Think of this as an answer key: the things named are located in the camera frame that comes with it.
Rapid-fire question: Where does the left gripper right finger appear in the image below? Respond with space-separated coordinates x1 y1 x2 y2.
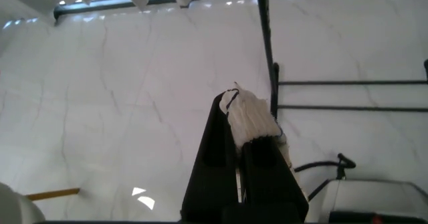
219 81 310 223

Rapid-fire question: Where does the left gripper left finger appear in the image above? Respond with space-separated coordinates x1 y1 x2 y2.
180 92 241 224

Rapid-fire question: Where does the cream printed garment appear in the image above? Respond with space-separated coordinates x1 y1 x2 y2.
276 130 310 201

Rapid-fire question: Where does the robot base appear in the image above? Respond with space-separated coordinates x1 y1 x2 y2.
306 179 428 224

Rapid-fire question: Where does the black clothes rack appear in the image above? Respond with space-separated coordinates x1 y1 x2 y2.
254 0 428 120

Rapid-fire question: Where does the white rounded object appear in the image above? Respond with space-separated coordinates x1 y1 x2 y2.
0 182 46 224

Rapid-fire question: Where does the white curtain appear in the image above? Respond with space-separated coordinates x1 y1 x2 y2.
0 0 335 27

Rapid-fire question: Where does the black cable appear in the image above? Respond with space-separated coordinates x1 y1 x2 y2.
293 152 357 202

